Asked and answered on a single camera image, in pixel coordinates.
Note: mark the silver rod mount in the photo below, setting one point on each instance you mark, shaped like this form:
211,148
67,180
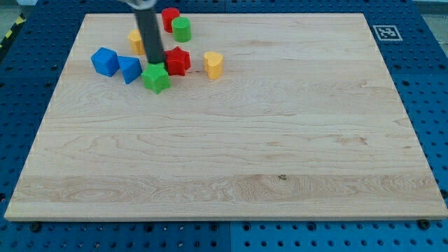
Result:
140,4

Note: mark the red star block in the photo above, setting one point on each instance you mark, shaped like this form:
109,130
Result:
177,61

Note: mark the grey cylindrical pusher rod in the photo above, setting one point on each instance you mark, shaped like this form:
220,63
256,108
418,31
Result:
147,22

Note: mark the red cylinder block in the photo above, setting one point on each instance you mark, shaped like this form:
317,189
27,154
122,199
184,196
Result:
168,15

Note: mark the blue cube block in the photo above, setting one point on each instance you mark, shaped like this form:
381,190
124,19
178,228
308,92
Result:
105,61

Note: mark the blue triangle block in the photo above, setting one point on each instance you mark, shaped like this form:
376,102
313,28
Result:
130,68

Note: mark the wooden board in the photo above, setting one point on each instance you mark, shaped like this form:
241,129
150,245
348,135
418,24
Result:
304,124

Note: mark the green star block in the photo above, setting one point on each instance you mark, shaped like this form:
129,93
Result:
156,78

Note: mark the green cylinder block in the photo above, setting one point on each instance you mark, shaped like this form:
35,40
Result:
181,29

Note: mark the yellow block behind rod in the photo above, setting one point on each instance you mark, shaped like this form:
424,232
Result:
136,42

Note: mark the white fiducial marker tag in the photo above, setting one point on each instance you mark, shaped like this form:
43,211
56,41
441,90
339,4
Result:
386,32

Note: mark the yellow heart block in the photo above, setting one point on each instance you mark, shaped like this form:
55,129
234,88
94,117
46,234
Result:
213,64

